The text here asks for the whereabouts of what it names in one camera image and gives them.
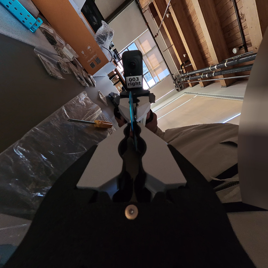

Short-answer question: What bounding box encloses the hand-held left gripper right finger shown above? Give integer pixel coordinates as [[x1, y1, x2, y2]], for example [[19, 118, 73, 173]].
[[136, 124, 187, 199]]

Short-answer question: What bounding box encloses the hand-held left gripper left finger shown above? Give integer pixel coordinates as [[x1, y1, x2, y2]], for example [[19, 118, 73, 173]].
[[76, 123, 129, 201]]

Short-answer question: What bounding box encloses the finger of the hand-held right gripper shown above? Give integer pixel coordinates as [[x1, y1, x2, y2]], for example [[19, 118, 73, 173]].
[[118, 98, 131, 124], [134, 96, 151, 123]]

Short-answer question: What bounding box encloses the blue round metal plate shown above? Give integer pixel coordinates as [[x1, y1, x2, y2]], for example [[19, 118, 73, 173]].
[[128, 91, 139, 151]]

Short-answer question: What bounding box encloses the person's right forearm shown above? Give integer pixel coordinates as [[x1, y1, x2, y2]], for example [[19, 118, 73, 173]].
[[155, 124, 240, 178]]

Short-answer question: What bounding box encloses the person's right hand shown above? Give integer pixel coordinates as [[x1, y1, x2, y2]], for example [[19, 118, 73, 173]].
[[114, 113, 158, 139]]

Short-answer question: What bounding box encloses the large grid window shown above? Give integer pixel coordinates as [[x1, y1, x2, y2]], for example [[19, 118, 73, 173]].
[[116, 29, 170, 89]]

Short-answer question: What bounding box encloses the bubble wrapped item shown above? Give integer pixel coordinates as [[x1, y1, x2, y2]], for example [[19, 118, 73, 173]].
[[95, 20, 115, 50]]

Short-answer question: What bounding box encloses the clear plastic bag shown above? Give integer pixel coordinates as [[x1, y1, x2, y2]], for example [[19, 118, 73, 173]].
[[0, 91, 117, 220]]

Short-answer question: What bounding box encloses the tan roller blind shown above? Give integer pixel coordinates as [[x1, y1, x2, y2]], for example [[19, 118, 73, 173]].
[[150, 93, 245, 126]]

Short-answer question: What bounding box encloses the black flat screen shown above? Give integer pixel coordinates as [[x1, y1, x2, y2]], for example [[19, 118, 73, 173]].
[[81, 0, 105, 27]]

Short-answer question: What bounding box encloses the orange cardboard box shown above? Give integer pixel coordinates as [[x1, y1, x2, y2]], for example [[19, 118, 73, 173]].
[[31, 0, 110, 76]]

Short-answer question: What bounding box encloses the pile of small parts bags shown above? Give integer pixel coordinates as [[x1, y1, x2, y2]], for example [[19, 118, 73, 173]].
[[34, 23, 108, 106]]

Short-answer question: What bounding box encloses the long metal ceiling pipe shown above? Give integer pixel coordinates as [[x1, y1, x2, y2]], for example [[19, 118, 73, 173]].
[[178, 75, 250, 84]]

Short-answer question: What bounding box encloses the ceiling pipe bundle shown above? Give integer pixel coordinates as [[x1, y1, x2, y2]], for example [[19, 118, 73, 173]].
[[174, 53, 257, 92]]

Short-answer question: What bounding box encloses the white foam sheet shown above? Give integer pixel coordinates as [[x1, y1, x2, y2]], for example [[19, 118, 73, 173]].
[[0, 0, 54, 51]]

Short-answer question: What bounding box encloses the group of blue metal brackets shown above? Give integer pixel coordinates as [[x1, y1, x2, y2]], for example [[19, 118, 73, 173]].
[[0, 0, 43, 33]]

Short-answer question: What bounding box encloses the black looped cable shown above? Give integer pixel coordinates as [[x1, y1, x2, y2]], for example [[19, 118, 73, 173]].
[[102, 46, 114, 63]]

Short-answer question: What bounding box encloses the orange-handled screwdriver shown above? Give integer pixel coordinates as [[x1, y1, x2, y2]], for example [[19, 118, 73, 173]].
[[67, 118, 113, 128]]

